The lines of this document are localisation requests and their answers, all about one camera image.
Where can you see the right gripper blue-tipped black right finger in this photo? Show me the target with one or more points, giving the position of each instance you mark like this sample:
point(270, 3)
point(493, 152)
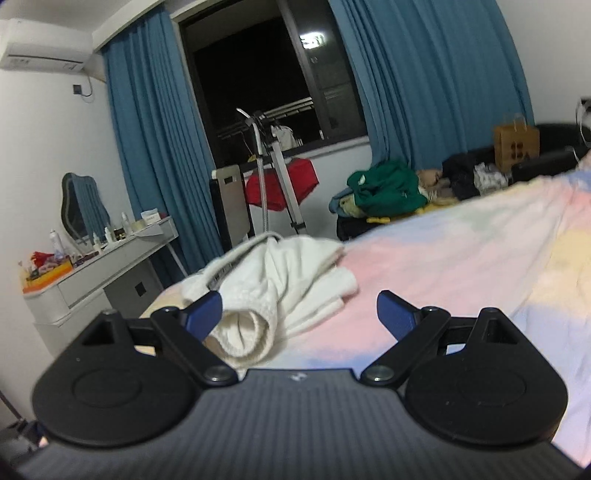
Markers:
point(477, 381)

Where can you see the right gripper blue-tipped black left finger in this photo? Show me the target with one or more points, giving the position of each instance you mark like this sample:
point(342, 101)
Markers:
point(122, 382)

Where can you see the white knit jacket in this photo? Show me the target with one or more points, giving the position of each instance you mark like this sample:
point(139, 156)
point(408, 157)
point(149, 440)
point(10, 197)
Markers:
point(272, 289)

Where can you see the black clothes pile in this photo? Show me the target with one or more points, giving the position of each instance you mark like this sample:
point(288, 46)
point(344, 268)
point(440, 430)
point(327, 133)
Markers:
point(459, 169)

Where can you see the white dressing table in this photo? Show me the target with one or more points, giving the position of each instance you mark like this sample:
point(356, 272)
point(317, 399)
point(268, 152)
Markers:
point(122, 278)

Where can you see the pastel tie-dye bed sheet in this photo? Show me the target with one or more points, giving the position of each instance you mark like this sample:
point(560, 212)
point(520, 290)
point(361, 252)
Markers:
point(525, 251)

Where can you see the orange tray with items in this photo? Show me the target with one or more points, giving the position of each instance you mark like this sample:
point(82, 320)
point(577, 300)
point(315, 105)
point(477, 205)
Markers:
point(42, 270)

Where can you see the wavy blue-framed mirror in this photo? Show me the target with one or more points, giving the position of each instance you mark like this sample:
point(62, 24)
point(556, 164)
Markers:
point(83, 213)

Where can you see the grey tower heater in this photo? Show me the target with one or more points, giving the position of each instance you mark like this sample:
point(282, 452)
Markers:
point(232, 214)

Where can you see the green garment pile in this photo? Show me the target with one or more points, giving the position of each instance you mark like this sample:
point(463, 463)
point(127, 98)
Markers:
point(388, 189)

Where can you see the left blue curtain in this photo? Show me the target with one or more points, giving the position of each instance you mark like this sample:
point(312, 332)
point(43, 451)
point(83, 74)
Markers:
point(163, 149)

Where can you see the blue curtain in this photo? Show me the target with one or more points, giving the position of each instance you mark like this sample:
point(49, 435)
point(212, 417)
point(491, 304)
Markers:
point(163, 149)
point(435, 77)

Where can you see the brown paper bag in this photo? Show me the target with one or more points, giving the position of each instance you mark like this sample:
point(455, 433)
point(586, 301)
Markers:
point(515, 141)

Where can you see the black sofa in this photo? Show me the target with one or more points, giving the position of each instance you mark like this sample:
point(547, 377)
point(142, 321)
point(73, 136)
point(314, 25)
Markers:
point(561, 149)

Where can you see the red garment on stand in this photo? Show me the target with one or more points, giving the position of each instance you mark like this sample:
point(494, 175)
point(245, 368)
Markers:
point(302, 177)

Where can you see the right blue curtain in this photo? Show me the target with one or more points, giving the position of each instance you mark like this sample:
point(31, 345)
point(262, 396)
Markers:
point(435, 77)

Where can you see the white air conditioner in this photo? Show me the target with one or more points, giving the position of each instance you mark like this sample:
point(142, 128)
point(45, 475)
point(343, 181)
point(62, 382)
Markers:
point(31, 45)

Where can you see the dark window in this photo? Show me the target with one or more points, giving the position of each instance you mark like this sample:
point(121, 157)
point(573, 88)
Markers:
point(283, 59)

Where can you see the wall socket with cable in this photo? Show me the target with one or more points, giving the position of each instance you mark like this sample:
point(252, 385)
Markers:
point(582, 119)

